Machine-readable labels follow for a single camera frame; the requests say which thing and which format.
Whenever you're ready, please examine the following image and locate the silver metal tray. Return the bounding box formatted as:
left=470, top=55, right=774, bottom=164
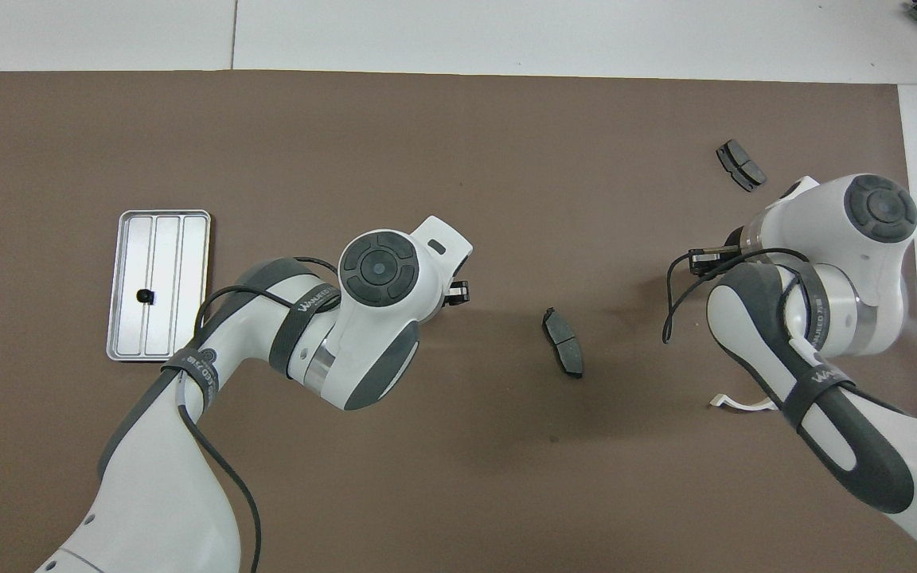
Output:
left=106, top=209, right=212, bottom=363

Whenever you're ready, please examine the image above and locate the brown table mat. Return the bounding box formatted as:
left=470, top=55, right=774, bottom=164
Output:
left=0, top=70, right=917, bottom=573

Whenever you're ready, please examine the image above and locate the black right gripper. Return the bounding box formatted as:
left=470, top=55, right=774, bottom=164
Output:
left=689, top=243, right=746, bottom=275

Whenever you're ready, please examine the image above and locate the white curved plastic bracket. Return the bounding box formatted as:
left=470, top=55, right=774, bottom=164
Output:
left=709, top=392, right=782, bottom=413

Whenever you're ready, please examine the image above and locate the short dark grey brake pad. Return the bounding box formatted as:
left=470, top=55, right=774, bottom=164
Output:
left=716, top=139, right=768, bottom=193

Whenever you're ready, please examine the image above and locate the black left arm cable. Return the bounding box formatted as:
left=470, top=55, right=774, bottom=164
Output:
left=180, top=256, right=341, bottom=573

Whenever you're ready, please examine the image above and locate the long dark grey brake pad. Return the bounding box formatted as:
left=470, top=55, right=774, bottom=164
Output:
left=542, top=306, right=586, bottom=380

